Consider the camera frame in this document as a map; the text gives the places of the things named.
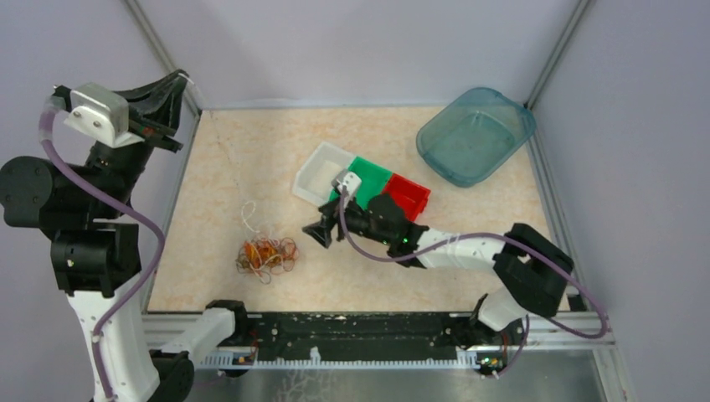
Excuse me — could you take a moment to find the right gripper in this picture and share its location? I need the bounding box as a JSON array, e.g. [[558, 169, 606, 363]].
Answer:
[[303, 193, 393, 250]]

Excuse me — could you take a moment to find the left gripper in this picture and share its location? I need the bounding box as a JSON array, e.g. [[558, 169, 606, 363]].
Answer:
[[85, 68, 188, 219]]

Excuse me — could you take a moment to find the cable bundle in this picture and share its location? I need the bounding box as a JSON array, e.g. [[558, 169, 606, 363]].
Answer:
[[236, 237, 301, 285]]

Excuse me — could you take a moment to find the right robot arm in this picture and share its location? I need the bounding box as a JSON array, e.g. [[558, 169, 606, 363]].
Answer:
[[301, 194, 574, 345]]

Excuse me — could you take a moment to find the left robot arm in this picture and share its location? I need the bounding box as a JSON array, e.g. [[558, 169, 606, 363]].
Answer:
[[1, 70, 251, 401]]

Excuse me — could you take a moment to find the white plastic bin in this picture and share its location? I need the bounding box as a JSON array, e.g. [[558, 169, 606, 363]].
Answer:
[[291, 142, 356, 207]]

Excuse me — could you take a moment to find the green plastic bin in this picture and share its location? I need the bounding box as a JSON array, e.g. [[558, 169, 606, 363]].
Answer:
[[332, 157, 393, 209]]

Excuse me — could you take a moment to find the red plastic bin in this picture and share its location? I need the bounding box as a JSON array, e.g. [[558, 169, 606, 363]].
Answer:
[[382, 173, 431, 221]]

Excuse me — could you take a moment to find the teal transparent tub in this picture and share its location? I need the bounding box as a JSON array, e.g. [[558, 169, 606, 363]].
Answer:
[[415, 87, 537, 188]]

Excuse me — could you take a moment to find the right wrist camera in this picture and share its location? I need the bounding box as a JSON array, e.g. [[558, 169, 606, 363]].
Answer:
[[332, 169, 362, 205]]

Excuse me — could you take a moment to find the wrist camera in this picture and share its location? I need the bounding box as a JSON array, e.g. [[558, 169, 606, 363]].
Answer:
[[49, 82, 142, 149], [332, 169, 362, 205]]

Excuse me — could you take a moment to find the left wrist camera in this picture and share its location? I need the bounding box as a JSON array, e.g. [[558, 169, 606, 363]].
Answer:
[[49, 82, 142, 149]]

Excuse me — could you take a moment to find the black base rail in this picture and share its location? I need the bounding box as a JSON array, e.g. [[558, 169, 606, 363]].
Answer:
[[197, 310, 528, 363]]

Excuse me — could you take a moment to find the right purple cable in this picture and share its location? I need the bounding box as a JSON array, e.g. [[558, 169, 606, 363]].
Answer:
[[338, 186, 610, 379]]

